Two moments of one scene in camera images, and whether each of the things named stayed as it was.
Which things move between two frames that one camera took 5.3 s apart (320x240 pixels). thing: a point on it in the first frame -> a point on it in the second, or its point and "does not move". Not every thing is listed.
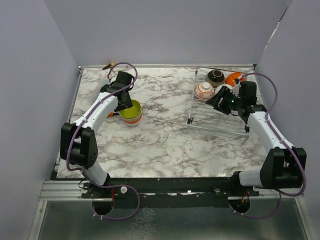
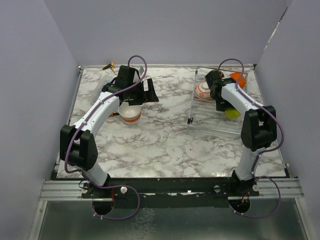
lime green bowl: (131, 112) -> (232, 113)
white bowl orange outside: (230, 79) does not move
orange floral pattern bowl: (204, 90) does not move
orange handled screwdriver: (111, 114) does not move
